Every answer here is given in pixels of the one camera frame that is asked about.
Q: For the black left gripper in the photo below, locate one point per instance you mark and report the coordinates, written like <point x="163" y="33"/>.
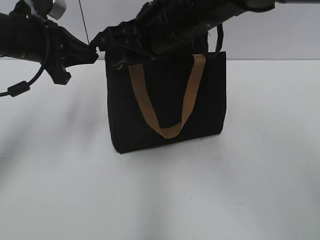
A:
<point x="63" y="50"/>

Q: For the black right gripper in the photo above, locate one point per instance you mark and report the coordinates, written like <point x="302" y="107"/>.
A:
<point x="161" y="28"/>

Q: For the black tote bag tan handles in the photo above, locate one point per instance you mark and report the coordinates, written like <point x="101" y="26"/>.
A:
<point x="157" y="103"/>

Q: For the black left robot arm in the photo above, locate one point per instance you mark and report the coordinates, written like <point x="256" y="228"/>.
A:
<point x="30" y="32"/>

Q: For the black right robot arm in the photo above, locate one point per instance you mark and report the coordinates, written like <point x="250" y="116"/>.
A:
<point x="217" y="12"/>

